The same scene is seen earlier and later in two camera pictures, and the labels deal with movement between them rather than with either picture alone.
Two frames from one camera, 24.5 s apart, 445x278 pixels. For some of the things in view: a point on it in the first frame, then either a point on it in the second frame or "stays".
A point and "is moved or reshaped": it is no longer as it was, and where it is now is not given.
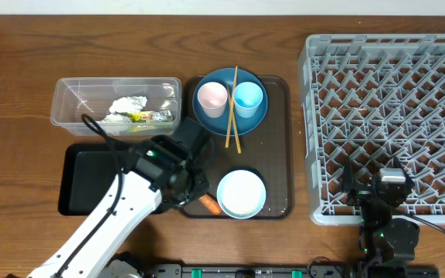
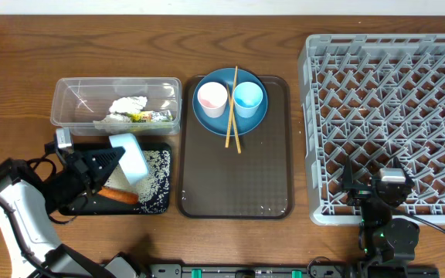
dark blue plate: x=219 y=126 stays
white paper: x=128 y=104 stays
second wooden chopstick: x=233 y=119 stays
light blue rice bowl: x=241 y=194 is moved or reshaped
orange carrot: x=211 y=204 is moved or reshaped
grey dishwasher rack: x=374 y=98 stays
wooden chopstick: x=231 y=108 stays
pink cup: x=212 y=96 stays
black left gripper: x=173 y=203 → x=76 y=164
